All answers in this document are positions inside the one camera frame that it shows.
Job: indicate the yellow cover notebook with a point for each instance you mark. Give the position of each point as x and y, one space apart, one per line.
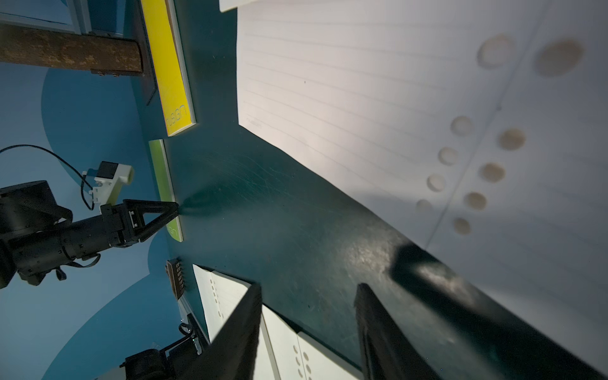
171 74

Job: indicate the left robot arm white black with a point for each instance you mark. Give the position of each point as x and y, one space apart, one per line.
26 209

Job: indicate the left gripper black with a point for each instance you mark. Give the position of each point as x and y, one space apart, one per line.
79 244

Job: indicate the green cover notebook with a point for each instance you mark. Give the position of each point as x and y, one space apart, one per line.
163 178

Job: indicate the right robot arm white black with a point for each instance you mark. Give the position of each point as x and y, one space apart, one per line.
157 364

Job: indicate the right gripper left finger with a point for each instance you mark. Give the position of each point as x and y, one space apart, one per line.
232 355

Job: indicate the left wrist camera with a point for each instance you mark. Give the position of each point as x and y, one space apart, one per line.
109 179

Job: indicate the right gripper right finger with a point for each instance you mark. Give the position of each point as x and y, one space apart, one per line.
386 352

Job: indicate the small open notebook far right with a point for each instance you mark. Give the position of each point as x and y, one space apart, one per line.
227 5

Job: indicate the pink cherry blossom tree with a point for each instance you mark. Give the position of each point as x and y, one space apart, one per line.
100 55

